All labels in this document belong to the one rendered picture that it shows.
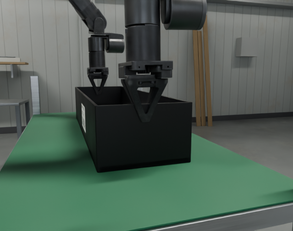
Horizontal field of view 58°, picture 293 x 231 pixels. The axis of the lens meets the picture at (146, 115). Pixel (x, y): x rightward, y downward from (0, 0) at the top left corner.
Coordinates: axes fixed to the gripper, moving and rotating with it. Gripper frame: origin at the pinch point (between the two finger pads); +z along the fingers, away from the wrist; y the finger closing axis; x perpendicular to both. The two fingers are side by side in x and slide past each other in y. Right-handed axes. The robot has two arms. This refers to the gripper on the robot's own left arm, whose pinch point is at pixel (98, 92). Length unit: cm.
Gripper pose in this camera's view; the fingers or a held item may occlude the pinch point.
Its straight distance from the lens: 100.5
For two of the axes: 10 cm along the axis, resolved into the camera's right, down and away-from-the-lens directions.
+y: -3.1, -1.6, 9.4
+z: 0.1, 9.8, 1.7
